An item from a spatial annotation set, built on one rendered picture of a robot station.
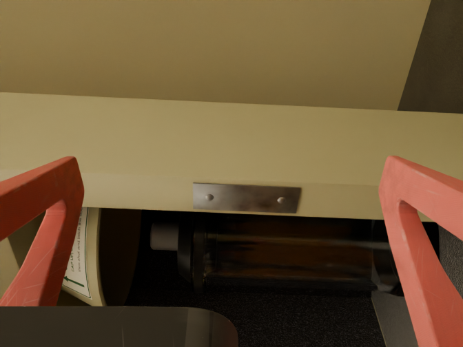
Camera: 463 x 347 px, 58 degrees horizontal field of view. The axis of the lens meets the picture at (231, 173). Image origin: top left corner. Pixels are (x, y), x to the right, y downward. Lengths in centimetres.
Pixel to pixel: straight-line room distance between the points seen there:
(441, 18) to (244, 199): 44
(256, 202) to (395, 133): 13
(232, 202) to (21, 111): 19
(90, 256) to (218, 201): 14
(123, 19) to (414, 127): 47
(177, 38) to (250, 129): 38
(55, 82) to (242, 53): 31
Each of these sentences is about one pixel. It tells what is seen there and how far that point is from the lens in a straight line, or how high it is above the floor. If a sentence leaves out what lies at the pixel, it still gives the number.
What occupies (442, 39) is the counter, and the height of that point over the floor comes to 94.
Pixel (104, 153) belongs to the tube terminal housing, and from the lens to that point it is 30.
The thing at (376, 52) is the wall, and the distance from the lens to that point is 72.
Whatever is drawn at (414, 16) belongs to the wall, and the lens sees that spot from 72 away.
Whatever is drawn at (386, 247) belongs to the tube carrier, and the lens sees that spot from 41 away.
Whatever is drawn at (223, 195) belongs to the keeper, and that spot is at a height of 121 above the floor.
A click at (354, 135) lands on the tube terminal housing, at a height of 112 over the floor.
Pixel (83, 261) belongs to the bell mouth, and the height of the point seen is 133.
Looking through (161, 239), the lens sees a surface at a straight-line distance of 42.
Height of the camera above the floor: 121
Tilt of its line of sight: 1 degrees down
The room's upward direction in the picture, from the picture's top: 87 degrees counter-clockwise
